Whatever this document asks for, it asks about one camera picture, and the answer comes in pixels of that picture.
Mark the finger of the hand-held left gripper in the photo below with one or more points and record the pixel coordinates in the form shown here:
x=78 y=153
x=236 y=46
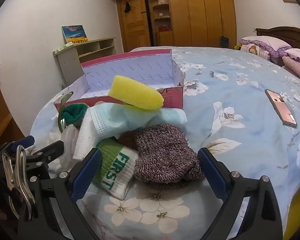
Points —
x=25 y=142
x=51 y=150

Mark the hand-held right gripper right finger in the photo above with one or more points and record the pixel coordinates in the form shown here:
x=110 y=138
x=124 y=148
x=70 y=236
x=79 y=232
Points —
x=213 y=173

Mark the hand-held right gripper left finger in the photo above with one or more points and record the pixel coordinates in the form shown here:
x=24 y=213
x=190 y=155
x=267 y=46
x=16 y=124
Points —
x=86 y=173

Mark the white foam net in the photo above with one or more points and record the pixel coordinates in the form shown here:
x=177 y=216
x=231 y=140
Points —
x=68 y=135

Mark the green and white sock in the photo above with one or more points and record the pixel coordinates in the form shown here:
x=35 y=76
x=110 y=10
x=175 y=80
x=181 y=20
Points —
x=75 y=112
x=115 y=170

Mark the white textured cloth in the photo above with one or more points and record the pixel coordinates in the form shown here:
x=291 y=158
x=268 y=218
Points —
x=83 y=142

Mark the green ribbon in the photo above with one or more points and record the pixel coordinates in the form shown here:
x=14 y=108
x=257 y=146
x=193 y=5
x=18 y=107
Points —
x=62 y=105

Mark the purple knitted sock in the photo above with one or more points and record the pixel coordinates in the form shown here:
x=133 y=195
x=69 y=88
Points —
x=165 y=152

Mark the light blue cloth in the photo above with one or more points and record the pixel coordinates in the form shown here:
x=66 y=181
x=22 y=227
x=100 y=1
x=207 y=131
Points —
x=115 y=120

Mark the yellow sponge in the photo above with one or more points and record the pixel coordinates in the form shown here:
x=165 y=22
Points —
x=135 y=92

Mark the red-rimmed white cardboard box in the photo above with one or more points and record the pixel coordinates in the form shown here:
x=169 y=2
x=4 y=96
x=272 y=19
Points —
x=130 y=67

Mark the wooden cabinet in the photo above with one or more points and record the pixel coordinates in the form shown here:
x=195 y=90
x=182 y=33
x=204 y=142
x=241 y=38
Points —
x=2 y=120

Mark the blue floral bed sheet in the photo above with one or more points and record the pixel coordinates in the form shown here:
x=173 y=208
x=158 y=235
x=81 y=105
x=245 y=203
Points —
x=240 y=142

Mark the beige shelf desk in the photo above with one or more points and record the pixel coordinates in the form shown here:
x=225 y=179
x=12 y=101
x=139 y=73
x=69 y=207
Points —
x=70 y=62

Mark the pink smartphone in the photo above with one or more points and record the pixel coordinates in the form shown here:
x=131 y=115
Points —
x=281 y=107

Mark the green and white packet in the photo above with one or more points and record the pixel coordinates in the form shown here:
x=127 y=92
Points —
x=65 y=46

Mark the landscape painting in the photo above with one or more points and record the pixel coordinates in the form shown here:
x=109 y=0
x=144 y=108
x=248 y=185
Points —
x=74 y=33

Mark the yellow plush toy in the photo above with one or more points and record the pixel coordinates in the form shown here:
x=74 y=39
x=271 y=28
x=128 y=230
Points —
x=238 y=46

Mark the cartoon print pillow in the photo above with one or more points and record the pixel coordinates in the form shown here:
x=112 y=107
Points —
x=252 y=50

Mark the black hanging bag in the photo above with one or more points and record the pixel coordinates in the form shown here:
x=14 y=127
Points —
x=224 y=41

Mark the wooden door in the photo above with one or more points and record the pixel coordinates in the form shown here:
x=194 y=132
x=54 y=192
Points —
x=135 y=27

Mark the red basket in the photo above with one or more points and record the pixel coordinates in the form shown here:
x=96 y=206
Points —
x=164 y=28

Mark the wooden wardrobe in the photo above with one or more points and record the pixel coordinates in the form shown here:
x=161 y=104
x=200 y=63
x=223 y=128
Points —
x=197 y=17

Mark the dark wooden headboard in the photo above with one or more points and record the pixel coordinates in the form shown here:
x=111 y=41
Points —
x=290 y=33

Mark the black hat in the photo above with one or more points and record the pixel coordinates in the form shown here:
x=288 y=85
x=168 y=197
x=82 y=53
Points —
x=127 y=7

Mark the white round box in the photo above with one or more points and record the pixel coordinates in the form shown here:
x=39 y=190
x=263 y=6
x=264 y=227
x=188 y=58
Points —
x=162 y=0

